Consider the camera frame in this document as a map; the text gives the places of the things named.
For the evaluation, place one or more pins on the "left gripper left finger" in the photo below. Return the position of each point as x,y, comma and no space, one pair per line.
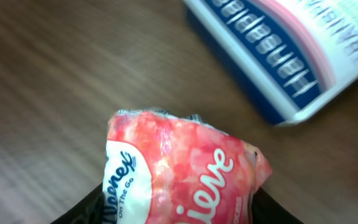
88,211

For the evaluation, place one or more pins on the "white blue plaster box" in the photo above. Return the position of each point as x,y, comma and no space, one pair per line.
291,57

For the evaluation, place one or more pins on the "red tissue pack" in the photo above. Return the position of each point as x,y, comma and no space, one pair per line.
165,169

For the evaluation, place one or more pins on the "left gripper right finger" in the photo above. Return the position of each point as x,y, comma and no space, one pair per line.
265,210

